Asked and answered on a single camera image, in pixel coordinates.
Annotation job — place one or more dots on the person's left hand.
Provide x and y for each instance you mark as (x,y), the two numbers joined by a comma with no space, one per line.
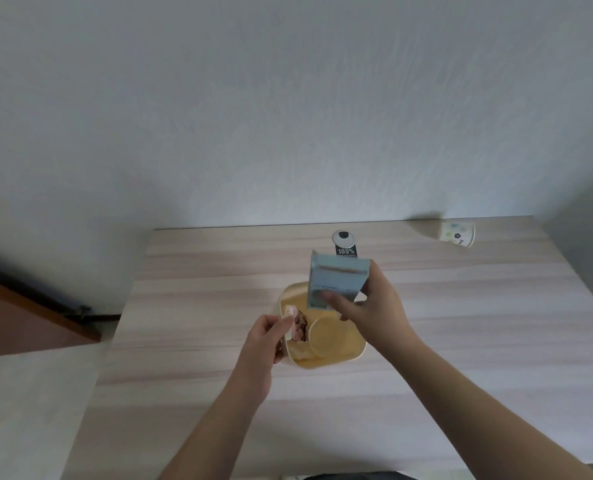
(256,359)

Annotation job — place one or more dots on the person's right hand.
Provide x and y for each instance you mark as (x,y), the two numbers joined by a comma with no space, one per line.
(382,314)

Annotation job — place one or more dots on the person's right thumb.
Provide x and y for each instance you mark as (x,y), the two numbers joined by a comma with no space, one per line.
(338,303)

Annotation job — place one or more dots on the light blue carton box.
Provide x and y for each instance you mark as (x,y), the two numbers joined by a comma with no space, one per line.
(335,279)

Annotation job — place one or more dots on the person's left fingers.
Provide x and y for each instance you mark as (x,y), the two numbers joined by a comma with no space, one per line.
(278,325)

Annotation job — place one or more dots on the person's right forearm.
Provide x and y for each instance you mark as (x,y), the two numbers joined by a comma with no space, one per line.
(481,409)

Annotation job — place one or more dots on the black metal door stopper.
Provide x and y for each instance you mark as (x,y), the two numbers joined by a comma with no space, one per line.
(83,311)

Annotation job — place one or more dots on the pale yellow square tray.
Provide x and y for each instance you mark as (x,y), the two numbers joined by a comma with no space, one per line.
(349,344)

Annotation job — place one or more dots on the brown wooden door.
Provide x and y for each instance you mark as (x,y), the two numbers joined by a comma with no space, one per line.
(21,319)

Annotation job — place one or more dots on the person's left forearm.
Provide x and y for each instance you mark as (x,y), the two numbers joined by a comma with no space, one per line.
(211,434)

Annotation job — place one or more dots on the small pink snack packet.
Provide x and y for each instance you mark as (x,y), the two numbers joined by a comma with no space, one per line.
(299,326)

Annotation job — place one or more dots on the white patterned paper cup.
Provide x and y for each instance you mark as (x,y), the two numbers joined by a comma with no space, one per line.
(457,233)

